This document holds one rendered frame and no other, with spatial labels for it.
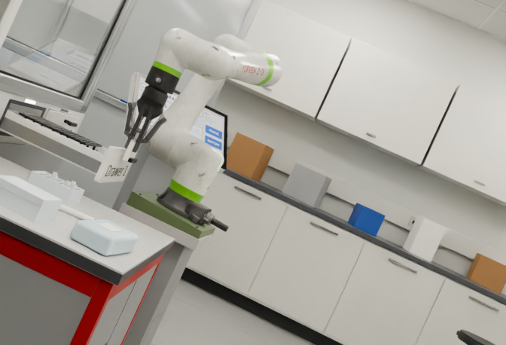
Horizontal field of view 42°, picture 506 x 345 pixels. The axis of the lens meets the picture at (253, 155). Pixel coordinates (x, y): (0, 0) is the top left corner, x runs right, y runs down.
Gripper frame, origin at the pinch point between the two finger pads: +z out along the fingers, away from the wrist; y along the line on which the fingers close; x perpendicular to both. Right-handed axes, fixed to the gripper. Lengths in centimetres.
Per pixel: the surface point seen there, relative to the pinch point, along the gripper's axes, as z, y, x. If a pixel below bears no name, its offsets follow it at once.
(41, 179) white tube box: 14.2, -11.2, -29.0
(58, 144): 6.2, -17.6, -9.8
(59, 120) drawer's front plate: 2.8, -33.7, 28.5
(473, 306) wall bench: 18, 207, 276
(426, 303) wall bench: 31, 177, 278
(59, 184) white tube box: 13.5, -6.4, -29.4
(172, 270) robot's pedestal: 30.3, 25.6, 15.2
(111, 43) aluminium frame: -31, -35, 51
